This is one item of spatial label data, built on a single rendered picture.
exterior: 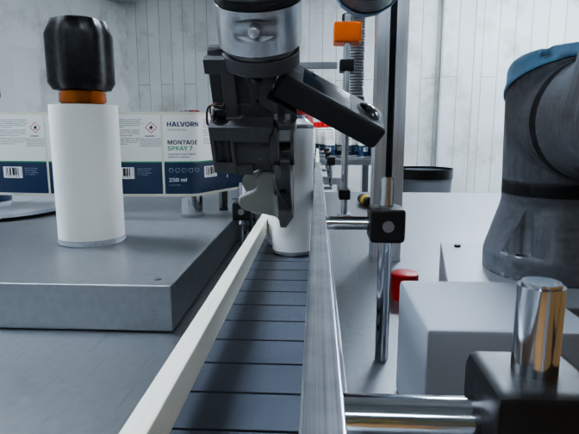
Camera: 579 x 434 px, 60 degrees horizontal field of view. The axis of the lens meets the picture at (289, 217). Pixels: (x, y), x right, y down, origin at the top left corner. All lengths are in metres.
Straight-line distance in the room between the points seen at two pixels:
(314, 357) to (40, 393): 0.32
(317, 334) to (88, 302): 0.40
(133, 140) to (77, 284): 0.42
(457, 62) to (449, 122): 0.56
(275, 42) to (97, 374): 0.32
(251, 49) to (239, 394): 0.28
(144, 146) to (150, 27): 5.23
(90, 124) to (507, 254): 0.52
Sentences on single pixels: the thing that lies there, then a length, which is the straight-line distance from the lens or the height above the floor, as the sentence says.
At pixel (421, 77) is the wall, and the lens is 5.31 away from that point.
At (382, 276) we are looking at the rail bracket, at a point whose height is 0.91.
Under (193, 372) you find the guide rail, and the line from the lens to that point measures 0.30.
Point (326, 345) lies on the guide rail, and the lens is 0.18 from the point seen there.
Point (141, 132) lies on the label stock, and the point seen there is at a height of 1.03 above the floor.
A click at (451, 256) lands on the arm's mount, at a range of 0.65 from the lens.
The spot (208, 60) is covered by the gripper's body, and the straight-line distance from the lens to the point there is 0.48.
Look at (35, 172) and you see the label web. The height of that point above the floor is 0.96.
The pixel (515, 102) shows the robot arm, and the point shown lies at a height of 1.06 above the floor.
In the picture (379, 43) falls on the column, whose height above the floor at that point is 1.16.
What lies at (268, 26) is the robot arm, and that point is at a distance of 0.44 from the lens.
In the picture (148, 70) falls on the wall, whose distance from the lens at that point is 6.09.
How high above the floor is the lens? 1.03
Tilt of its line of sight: 10 degrees down
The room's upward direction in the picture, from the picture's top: straight up
